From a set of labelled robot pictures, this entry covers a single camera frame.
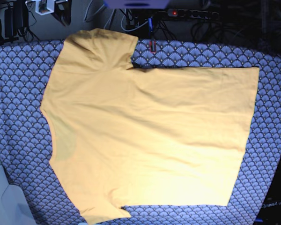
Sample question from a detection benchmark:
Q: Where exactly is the yellow T-shirt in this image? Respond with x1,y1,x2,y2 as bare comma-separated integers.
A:
40,29,259,225

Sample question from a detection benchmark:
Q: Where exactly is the red black table clamp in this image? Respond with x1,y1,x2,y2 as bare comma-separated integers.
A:
149,39,156,53

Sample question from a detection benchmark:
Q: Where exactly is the black power strip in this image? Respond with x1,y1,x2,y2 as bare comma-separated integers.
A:
167,8,220,20

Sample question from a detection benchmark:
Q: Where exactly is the blue fan-pattern tablecloth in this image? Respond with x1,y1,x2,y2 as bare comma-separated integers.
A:
0,40,281,225

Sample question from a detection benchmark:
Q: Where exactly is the white plastic bin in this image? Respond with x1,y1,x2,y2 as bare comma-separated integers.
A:
0,162,36,225

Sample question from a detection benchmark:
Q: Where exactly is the black OpenArm base box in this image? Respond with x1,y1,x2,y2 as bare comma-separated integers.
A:
254,158,281,225

